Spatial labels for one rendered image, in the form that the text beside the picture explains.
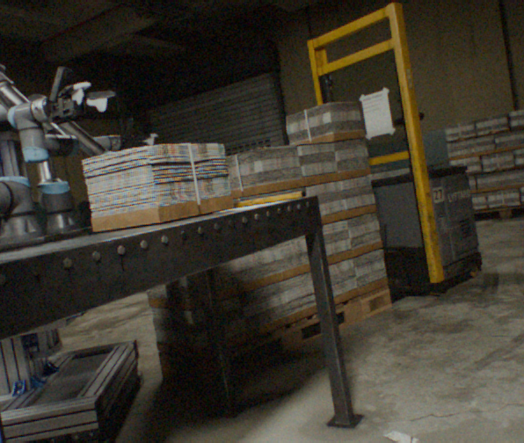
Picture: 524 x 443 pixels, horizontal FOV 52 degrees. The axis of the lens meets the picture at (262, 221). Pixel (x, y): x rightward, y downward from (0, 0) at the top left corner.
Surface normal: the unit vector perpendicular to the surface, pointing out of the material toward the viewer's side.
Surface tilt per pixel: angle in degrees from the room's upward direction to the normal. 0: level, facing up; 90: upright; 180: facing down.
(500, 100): 90
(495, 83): 90
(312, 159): 90
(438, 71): 90
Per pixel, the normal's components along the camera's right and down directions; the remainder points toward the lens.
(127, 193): -0.52, 0.14
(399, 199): -0.74, 0.16
